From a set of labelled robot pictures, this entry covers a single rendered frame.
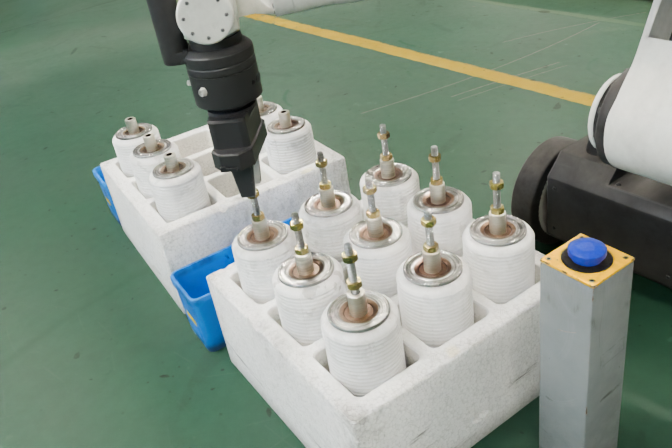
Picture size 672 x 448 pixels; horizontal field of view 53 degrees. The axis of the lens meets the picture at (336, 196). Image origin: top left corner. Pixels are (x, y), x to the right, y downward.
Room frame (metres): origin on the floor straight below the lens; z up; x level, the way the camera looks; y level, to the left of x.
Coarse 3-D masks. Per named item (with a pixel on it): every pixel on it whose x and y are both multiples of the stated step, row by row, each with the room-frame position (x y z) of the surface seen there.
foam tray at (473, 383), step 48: (240, 288) 0.82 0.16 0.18; (240, 336) 0.79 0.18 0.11; (288, 336) 0.70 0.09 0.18; (480, 336) 0.64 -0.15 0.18; (528, 336) 0.68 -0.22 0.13; (288, 384) 0.67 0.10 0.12; (336, 384) 0.60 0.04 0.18; (384, 384) 0.58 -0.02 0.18; (432, 384) 0.59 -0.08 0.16; (480, 384) 0.63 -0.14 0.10; (528, 384) 0.68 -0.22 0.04; (336, 432) 0.57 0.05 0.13; (384, 432) 0.55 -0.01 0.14; (432, 432) 0.59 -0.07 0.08; (480, 432) 0.63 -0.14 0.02
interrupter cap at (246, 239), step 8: (272, 224) 0.86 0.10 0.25; (280, 224) 0.86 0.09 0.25; (240, 232) 0.85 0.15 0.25; (248, 232) 0.85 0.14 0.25; (272, 232) 0.85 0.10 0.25; (280, 232) 0.84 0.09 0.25; (240, 240) 0.84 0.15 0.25; (248, 240) 0.83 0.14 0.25; (256, 240) 0.83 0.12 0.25; (264, 240) 0.83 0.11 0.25; (272, 240) 0.82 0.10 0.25; (280, 240) 0.82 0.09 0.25; (248, 248) 0.81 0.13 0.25; (256, 248) 0.81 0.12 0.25; (264, 248) 0.80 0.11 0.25
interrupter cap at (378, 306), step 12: (336, 300) 0.66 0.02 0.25; (372, 300) 0.65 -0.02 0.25; (384, 300) 0.65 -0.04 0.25; (336, 312) 0.64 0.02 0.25; (348, 312) 0.64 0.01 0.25; (372, 312) 0.63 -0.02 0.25; (384, 312) 0.62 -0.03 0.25; (336, 324) 0.62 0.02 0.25; (348, 324) 0.61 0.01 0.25; (360, 324) 0.61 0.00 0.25; (372, 324) 0.61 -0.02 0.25
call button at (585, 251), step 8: (576, 240) 0.60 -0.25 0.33; (584, 240) 0.60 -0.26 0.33; (592, 240) 0.59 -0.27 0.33; (568, 248) 0.59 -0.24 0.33; (576, 248) 0.59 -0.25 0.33; (584, 248) 0.58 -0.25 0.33; (592, 248) 0.58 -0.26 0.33; (600, 248) 0.58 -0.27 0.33; (576, 256) 0.57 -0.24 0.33; (584, 256) 0.57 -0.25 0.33; (592, 256) 0.57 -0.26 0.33; (600, 256) 0.57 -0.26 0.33; (584, 264) 0.57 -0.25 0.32; (592, 264) 0.57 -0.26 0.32
